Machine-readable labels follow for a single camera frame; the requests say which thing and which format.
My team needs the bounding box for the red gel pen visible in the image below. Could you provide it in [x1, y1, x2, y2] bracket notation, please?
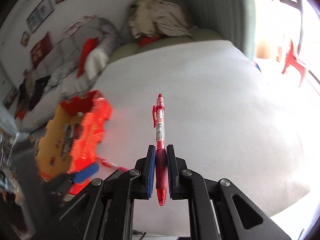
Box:
[152, 94, 168, 206]

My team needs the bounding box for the red patterned pen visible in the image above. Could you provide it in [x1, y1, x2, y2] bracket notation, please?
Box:
[96, 157, 129, 172]

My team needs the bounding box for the red cardboard box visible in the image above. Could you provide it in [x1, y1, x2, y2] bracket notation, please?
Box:
[35, 90, 112, 181]

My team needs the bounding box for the grey sofa with throw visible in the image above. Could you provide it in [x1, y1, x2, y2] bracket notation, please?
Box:
[15, 17, 123, 132]

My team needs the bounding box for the green armchair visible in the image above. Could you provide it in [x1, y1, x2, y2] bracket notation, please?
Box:
[109, 0, 222, 63]

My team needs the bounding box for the red cushion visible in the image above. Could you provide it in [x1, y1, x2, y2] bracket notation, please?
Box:
[76, 37, 99, 77]

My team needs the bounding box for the red embroidered pillow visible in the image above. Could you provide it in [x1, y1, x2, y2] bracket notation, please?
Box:
[30, 32, 53, 69]

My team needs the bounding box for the beige clothes pile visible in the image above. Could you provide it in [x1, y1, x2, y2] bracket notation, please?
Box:
[129, 0, 191, 39]

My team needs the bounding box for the red plastic chair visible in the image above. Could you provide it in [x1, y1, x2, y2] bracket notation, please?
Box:
[281, 40, 307, 86]

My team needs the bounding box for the green curtain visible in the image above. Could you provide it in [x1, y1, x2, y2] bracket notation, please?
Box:
[187, 0, 255, 60]

